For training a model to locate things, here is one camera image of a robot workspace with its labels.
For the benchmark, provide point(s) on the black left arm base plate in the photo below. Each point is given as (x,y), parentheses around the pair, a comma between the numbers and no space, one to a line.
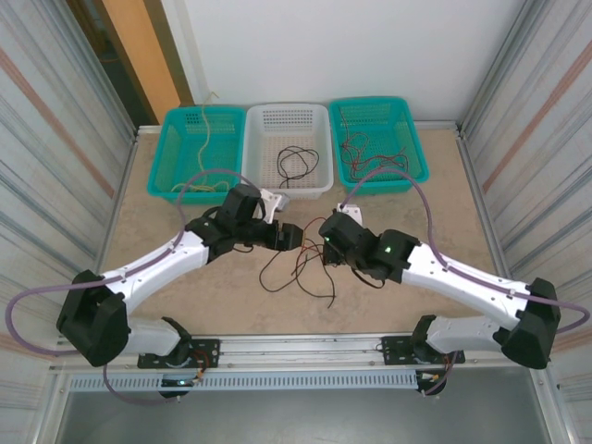
(208,353)

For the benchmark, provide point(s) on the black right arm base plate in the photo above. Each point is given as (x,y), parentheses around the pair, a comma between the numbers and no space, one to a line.
(393,351)

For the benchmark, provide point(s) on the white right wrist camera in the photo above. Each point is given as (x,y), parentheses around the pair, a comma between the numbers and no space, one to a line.
(353,213)

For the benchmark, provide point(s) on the aluminium mounting rail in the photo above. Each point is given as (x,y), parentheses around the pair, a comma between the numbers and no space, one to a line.
(300,347)

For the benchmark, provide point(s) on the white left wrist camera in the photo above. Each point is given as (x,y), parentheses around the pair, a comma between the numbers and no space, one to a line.
(273,203)

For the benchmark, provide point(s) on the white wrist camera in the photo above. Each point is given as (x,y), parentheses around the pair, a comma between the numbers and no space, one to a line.
(273,203)
(353,213)

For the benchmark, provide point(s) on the wooden door frame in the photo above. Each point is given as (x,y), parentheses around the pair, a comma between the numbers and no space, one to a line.
(139,46)

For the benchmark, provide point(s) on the teal plastic basket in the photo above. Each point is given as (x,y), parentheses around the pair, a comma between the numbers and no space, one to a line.
(384,129)
(185,139)

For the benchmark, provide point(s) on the white plastic basket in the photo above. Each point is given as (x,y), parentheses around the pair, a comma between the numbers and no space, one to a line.
(296,129)

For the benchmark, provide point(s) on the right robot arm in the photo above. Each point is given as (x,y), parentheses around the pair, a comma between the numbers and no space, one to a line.
(462,277)

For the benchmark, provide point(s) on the striped enclosure side panel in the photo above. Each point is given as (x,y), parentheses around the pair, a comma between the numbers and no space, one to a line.
(546,139)
(46,139)

